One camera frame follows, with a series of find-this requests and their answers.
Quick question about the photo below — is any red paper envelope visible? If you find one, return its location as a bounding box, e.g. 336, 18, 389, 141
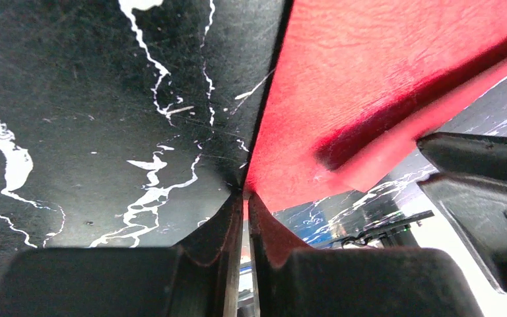
245, 1, 507, 212

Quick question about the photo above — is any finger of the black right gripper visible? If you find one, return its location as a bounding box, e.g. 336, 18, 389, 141
417, 132, 507, 294

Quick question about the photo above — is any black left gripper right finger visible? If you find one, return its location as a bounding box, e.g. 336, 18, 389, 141
248, 194, 482, 316

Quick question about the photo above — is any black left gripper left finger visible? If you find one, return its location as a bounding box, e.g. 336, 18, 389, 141
0, 192, 243, 316

